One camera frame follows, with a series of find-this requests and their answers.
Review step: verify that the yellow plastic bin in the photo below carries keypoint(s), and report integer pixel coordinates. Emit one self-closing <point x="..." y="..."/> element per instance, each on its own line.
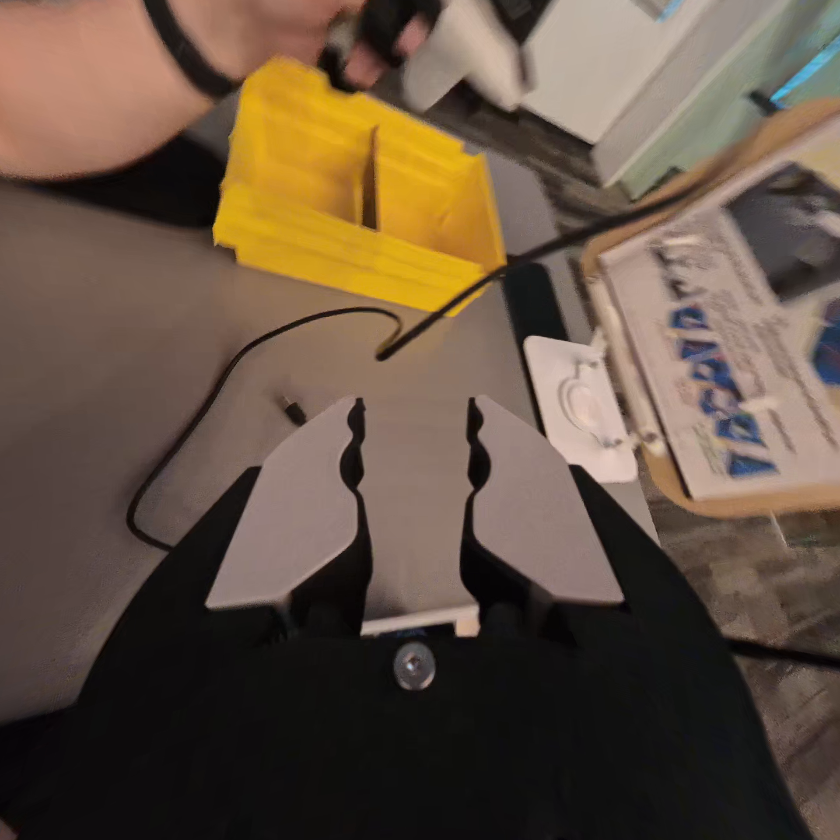
<point x="295" y="249"/>

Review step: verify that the white document stand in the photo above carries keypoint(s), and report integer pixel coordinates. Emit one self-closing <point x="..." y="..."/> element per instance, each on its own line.
<point x="577" y="420"/>

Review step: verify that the wooden document board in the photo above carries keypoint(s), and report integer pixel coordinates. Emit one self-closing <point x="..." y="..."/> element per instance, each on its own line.
<point x="669" y="485"/>

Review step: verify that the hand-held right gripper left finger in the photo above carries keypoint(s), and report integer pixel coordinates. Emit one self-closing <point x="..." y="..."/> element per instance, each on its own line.
<point x="289" y="525"/>

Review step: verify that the black monitor stand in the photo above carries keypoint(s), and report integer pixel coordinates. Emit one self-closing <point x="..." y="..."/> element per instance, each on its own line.
<point x="787" y="655"/>

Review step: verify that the person's left hand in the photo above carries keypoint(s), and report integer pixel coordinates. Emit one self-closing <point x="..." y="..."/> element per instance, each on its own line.
<point x="275" y="33"/>

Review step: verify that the person's left forearm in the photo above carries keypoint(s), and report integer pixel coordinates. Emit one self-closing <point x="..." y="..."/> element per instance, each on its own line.
<point x="79" y="85"/>

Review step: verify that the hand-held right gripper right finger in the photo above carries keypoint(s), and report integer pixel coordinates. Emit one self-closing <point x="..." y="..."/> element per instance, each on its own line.
<point x="544" y="525"/>

